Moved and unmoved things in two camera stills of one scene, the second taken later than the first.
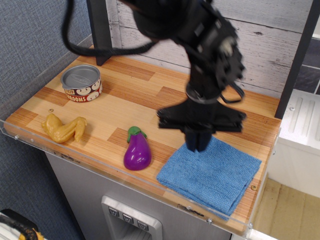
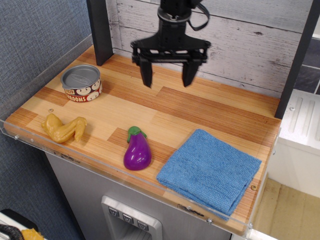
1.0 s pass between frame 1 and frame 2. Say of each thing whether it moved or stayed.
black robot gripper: moved
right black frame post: stayed
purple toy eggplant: stayed
